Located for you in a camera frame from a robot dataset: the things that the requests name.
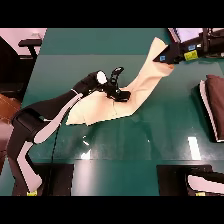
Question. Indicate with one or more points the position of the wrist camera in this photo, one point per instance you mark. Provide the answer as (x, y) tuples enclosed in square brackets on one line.
[(115, 76), (206, 38)]

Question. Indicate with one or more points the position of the cream shirt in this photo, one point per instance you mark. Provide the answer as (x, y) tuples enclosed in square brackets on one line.
[(146, 76)]

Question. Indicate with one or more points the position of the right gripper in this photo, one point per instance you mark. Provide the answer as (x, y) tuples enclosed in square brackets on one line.
[(171, 55)]

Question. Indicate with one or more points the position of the dark brown garment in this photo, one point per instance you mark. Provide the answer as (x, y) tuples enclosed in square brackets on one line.
[(216, 106)]

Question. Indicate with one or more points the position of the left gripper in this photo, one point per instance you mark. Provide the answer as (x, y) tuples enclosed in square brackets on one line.
[(119, 95)]

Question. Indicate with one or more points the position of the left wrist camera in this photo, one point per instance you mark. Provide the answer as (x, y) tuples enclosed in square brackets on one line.
[(115, 76)]

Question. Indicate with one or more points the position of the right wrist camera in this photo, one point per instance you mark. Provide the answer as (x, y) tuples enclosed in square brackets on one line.
[(206, 38)]

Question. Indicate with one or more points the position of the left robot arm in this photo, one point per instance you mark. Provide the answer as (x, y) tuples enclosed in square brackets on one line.
[(50, 108)]

